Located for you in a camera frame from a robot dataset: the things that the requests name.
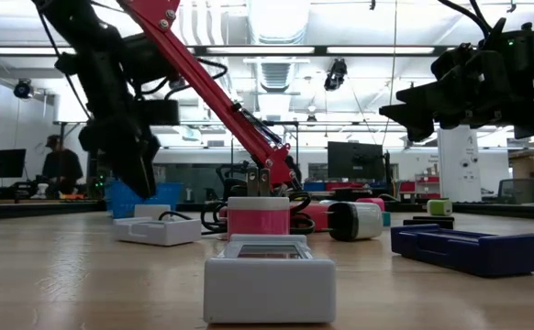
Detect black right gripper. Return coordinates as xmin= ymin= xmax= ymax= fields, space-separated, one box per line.
xmin=379 ymin=43 xmax=534 ymax=144

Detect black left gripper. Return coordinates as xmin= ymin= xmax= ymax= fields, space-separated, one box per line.
xmin=78 ymin=98 xmax=182 ymax=200

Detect black case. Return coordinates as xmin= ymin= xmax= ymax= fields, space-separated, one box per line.
xmin=403 ymin=214 xmax=456 ymax=230

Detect dark blue case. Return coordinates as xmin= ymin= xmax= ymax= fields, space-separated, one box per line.
xmin=390 ymin=223 xmax=534 ymax=278

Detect white case with window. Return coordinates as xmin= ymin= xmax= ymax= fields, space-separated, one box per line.
xmin=203 ymin=233 xmax=337 ymax=325

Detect grey mesh office chair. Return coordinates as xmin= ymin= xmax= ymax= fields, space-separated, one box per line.
xmin=497 ymin=177 xmax=534 ymax=205

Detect blue plastic basket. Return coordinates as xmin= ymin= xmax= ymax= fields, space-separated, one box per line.
xmin=106 ymin=181 xmax=184 ymax=219

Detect white column with stickers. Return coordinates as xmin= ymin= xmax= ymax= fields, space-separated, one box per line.
xmin=437 ymin=126 xmax=483 ymax=204

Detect red storage shelf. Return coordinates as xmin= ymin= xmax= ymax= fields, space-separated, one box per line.
xmin=397 ymin=172 xmax=441 ymax=201

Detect person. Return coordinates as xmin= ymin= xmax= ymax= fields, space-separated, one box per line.
xmin=41 ymin=134 xmax=85 ymax=196

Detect black computer monitor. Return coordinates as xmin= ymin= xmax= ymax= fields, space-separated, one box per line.
xmin=0 ymin=148 xmax=28 ymax=180
xmin=327 ymin=140 xmax=385 ymax=182

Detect black power adapter block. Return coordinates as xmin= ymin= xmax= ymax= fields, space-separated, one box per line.
xmin=223 ymin=177 xmax=250 ymax=199

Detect green and white charger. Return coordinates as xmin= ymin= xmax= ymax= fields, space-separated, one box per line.
xmin=426 ymin=198 xmax=454 ymax=217

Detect red storage bin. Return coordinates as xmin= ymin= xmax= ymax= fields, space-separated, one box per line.
xmin=325 ymin=181 xmax=369 ymax=192

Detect red desk lamp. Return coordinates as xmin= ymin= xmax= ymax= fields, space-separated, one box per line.
xmin=115 ymin=0 xmax=341 ymax=233

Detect background workbench with equipment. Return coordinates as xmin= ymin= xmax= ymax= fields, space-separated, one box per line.
xmin=0 ymin=181 xmax=107 ymax=205

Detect long ceiling light strip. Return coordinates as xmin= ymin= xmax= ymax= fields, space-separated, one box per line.
xmin=0 ymin=44 xmax=461 ymax=58

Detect black lamp power cord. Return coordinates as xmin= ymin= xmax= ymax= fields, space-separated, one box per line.
xmin=158 ymin=190 xmax=317 ymax=236

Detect silver ventilation duct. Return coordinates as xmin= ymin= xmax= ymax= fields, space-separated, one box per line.
xmin=246 ymin=0 xmax=312 ymax=45

